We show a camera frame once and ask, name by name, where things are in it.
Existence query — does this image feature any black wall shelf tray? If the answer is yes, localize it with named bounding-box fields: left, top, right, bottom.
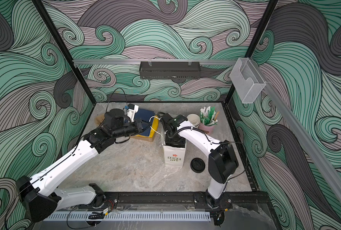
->
left=139, top=61, right=201, bottom=80

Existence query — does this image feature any stack of black lids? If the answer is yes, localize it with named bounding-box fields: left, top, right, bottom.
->
left=190, top=158, right=206, bottom=173

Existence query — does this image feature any pink straw holder cup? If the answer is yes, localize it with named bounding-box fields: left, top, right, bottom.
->
left=198, top=123, right=215, bottom=134

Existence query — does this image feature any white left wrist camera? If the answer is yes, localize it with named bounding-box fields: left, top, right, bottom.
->
left=126, top=103, right=139, bottom=122

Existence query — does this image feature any brown pulp cup carrier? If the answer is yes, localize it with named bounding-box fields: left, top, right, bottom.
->
left=94, top=114, right=105, bottom=126

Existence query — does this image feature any white paper takeout bag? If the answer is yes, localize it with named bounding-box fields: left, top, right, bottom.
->
left=156, top=118, right=186, bottom=168

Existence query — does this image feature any stack of paper cups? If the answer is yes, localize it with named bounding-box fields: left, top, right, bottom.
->
left=187, top=114, right=201, bottom=128

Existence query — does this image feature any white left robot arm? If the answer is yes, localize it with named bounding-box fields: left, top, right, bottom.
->
left=16, top=109, right=151, bottom=223

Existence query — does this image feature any white slotted cable duct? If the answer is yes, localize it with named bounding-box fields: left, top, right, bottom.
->
left=45, top=211, right=211, bottom=222

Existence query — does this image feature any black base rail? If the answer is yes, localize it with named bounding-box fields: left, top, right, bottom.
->
left=40, top=191, right=272, bottom=209

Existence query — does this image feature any green wrapped straw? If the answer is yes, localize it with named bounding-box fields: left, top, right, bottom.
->
left=208, top=106, right=216, bottom=124

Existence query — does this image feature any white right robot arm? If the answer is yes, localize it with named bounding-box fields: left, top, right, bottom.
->
left=158, top=112, right=239, bottom=206

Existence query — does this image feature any clear acrylic wall holder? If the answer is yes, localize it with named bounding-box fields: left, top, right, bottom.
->
left=230, top=57, right=266, bottom=104

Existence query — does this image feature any white wrapped straw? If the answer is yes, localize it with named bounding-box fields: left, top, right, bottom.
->
left=200, top=107, right=208, bottom=125

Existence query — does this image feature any navy blue napkin stack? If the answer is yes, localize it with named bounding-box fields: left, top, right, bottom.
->
left=134, top=109, right=155, bottom=137

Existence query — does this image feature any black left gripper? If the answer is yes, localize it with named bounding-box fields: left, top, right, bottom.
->
left=112, top=118, right=152, bottom=140

